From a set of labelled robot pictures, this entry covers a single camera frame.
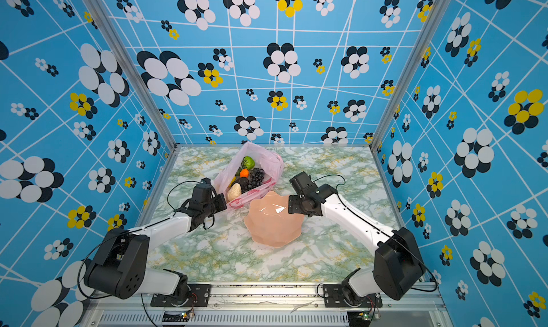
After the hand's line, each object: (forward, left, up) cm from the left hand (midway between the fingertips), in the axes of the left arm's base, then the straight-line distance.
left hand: (228, 197), depth 93 cm
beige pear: (+3, -2, 0) cm, 4 cm away
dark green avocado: (+8, -5, -1) cm, 10 cm away
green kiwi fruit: (+20, -6, +1) cm, 21 cm away
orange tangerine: (+15, -5, -2) cm, 16 cm away
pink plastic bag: (+16, -18, +5) cm, 25 cm away
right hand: (-6, -31, +6) cm, 33 cm away
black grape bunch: (+13, -11, -1) cm, 17 cm away
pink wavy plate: (-9, -19, -6) cm, 22 cm away
